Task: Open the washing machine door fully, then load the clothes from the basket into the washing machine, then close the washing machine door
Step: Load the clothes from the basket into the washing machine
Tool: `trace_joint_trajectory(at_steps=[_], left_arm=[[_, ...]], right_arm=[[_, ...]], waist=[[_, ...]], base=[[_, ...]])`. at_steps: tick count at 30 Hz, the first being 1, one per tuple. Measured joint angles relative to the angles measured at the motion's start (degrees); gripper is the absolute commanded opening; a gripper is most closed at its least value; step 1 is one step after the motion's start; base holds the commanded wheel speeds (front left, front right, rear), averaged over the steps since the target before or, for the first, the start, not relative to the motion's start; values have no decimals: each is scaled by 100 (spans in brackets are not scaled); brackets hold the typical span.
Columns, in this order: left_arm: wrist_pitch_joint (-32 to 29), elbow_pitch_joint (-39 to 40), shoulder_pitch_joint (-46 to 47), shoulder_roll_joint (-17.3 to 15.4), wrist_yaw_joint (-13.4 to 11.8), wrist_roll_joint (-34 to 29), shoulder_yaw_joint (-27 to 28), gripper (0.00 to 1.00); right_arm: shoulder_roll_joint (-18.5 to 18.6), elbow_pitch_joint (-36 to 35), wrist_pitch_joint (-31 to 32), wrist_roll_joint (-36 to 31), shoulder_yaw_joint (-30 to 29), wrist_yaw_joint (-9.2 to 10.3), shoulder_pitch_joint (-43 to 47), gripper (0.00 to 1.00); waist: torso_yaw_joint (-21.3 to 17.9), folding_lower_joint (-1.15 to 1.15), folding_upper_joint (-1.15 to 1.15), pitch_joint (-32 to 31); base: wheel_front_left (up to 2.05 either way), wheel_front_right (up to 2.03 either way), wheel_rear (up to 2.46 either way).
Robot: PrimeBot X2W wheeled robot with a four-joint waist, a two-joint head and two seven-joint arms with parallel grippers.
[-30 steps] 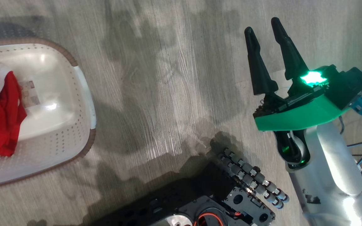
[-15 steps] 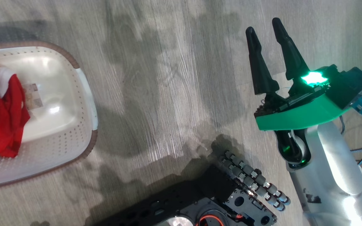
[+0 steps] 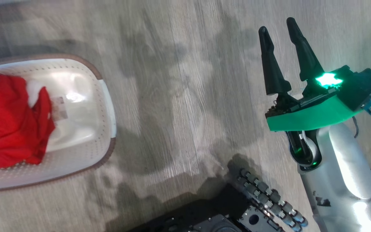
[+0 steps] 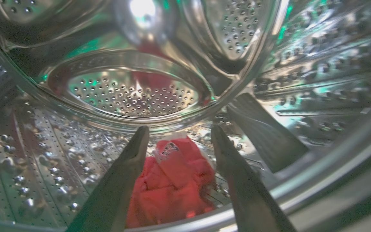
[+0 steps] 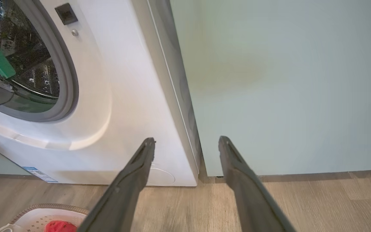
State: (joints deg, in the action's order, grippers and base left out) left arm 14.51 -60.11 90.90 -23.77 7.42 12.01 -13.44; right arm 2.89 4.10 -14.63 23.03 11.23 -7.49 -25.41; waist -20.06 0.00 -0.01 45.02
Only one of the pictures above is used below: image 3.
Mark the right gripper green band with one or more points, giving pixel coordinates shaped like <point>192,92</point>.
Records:
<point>308,117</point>

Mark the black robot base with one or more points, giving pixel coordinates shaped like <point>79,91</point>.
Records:
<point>211,216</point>

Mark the white perforated laundry basket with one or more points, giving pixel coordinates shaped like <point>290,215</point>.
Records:
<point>76,106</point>

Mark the paper label sticker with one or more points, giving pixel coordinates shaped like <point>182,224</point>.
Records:
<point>60,108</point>

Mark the red number 23 jersey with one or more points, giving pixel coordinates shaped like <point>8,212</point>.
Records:
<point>8,122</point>

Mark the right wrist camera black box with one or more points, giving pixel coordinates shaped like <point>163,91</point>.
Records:
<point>362,87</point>

